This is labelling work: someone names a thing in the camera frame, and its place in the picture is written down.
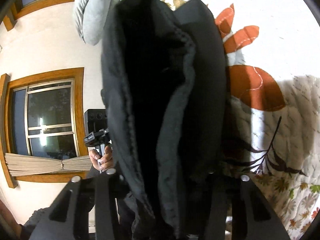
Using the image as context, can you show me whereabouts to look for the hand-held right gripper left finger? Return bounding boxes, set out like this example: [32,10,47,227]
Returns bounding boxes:
[29,169,121,240]

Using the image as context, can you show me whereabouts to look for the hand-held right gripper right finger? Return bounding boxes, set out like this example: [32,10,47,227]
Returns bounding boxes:
[204,171,292,240]

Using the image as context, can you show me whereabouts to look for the black pants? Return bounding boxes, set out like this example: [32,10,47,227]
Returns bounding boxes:
[100,0,232,240]

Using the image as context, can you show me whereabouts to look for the person's left hand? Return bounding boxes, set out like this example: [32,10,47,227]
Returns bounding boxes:
[88,145,114,172]

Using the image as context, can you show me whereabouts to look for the wooden framed window with curtain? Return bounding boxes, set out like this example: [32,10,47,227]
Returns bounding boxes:
[0,67,85,188]

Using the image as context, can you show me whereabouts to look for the beige curtain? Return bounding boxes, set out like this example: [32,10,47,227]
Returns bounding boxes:
[4,152,93,177]

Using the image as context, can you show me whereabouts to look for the grey pillow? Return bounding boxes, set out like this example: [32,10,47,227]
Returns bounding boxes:
[72,0,127,46]

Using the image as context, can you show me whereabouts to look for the floral quilted mattress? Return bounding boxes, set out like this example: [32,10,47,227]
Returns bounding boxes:
[120,0,320,238]

